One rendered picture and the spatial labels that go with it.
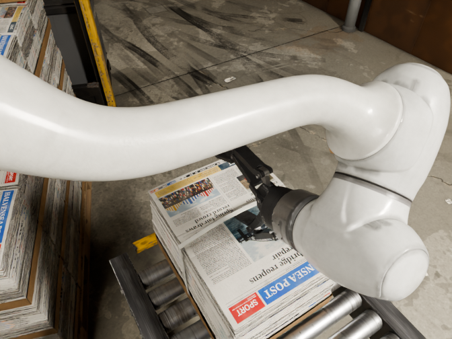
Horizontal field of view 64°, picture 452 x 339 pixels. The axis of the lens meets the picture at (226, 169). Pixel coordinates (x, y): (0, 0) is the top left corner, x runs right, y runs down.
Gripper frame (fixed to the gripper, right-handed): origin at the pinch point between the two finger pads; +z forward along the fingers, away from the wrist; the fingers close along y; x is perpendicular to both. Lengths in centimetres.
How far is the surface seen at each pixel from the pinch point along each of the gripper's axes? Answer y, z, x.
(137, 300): 25.6, 16.3, -25.2
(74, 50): -41, 208, 5
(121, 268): 20.8, 25.5, -25.6
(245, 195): 6.1, 4.2, 4.6
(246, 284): 14.2, -12.3, -7.6
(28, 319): 39, 54, -56
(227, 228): 8.6, -0.7, -3.9
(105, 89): -12, 202, 15
